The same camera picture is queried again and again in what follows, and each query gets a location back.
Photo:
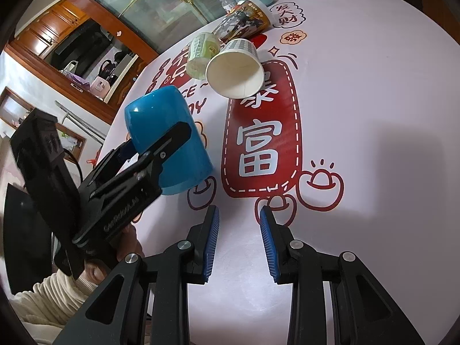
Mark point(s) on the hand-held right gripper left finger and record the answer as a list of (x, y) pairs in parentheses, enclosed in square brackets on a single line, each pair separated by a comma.
[(212, 244)]

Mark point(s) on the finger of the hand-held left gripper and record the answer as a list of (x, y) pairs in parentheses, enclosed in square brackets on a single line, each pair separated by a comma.
[(127, 150), (172, 138)]

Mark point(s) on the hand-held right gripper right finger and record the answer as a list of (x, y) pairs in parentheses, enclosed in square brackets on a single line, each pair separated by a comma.
[(267, 244)]

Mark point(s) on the blue plastic cup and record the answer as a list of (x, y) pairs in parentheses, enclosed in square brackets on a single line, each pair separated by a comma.
[(169, 107)]

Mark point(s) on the person's left forearm cream sleeve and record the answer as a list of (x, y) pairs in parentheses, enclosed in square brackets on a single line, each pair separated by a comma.
[(46, 302)]

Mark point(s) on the white checked paper cup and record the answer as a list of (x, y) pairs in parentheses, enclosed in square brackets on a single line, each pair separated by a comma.
[(233, 75)]

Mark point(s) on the green patterned paper cup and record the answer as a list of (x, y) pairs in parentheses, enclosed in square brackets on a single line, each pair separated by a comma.
[(203, 48)]

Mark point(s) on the cartoon printed paper cup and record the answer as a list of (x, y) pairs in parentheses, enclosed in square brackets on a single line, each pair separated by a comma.
[(244, 19)]

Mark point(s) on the person's left hand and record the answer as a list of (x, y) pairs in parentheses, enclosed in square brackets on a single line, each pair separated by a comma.
[(131, 242)]

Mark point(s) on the metal rods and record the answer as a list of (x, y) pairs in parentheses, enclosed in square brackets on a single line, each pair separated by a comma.
[(82, 122)]

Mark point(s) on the pink kitchen appliance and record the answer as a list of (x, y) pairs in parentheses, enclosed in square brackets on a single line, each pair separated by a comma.
[(100, 88)]

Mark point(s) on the dark kettle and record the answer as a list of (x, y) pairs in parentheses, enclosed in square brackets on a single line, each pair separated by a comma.
[(107, 70)]

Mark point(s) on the white jug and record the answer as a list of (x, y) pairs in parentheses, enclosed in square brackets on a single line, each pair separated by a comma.
[(70, 68)]

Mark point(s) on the wooden cabinet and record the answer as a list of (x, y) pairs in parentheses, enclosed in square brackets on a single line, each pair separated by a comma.
[(122, 39)]

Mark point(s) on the black range hood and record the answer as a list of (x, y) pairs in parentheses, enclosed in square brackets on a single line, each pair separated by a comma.
[(77, 45)]

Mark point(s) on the small clear bottle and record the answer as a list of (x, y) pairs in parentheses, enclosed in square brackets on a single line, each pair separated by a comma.
[(227, 3)]

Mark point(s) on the printed white tablecloth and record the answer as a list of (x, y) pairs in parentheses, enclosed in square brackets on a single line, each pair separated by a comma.
[(359, 115)]

